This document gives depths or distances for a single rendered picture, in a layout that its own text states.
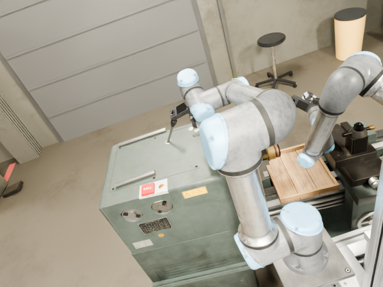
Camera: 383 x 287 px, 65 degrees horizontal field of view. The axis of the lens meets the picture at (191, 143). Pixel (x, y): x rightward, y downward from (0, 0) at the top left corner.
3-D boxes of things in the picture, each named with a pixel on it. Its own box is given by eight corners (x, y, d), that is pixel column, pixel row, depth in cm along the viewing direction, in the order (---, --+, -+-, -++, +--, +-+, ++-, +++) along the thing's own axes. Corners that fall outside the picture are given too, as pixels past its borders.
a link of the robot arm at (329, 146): (310, 156, 142) (305, 138, 138) (323, 143, 147) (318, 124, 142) (326, 159, 136) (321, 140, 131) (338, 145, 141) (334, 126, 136)
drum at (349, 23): (352, 46, 424) (354, 4, 389) (369, 55, 394) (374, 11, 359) (328, 55, 425) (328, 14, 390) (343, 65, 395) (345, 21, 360)
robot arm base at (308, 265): (338, 266, 96) (338, 250, 90) (293, 282, 96) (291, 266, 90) (314, 229, 108) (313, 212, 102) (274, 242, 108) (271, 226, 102)
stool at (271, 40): (286, 69, 427) (281, 24, 387) (304, 85, 385) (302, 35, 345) (249, 82, 427) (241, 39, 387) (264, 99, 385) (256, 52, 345)
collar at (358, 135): (353, 140, 140) (354, 135, 139) (345, 131, 147) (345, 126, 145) (371, 136, 139) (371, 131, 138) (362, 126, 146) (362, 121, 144)
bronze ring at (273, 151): (263, 152, 150) (281, 148, 150) (257, 142, 158) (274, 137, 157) (264, 165, 156) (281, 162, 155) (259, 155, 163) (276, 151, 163)
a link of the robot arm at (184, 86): (180, 88, 102) (172, 71, 106) (186, 106, 112) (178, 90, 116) (202, 80, 103) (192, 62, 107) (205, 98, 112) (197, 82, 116)
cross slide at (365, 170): (352, 187, 144) (353, 181, 141) (316, 135, 178) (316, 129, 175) (391, 177, 142) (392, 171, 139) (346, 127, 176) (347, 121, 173)
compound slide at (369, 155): (334, 169, 150) (334, 162, 147) (326, 156, 158) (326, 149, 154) (377, 158, 147) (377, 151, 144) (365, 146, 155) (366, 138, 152)
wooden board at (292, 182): (281, 204, 155) (280, 199, 153) (262, 159, 184) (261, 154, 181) (339, 189, 152) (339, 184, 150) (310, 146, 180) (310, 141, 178)
